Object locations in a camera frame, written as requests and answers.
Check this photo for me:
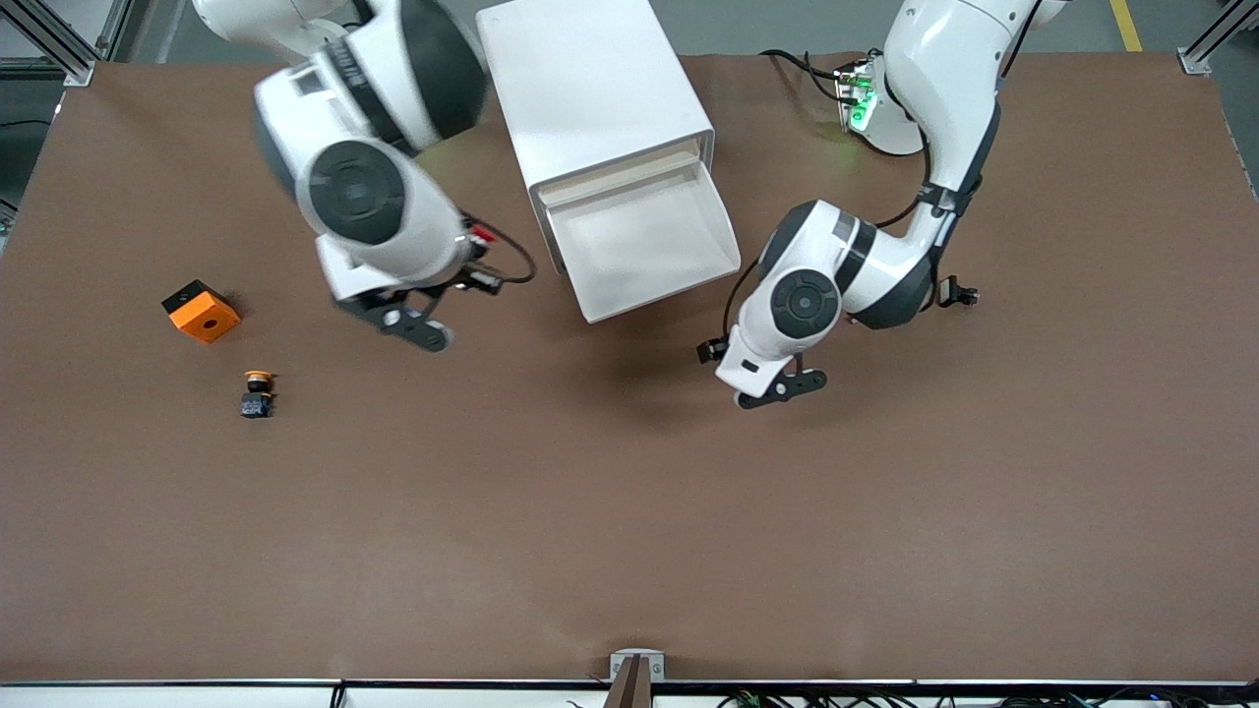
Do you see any white table edge rail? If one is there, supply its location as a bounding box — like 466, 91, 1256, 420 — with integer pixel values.
0, 678, 1259, 708

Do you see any black arm base cable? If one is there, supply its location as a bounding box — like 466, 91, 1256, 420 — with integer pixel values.
758, 47, 858, 105

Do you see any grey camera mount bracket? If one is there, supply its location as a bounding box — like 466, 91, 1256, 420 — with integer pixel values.
602, 649, 667, 708

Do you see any aluminium frame profile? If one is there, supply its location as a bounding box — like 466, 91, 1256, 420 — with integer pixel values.
0, 0, 135, 89
1177, 0, 1259, 76

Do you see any brown table cover mat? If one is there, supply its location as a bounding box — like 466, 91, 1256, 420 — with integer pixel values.
0, 51, 1259, 684

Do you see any orange square block with hole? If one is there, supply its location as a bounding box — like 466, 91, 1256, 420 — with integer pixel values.
161, 280, 242, 345

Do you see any yellow push button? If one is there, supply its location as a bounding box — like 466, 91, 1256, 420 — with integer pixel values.
240, 370, 277, 420

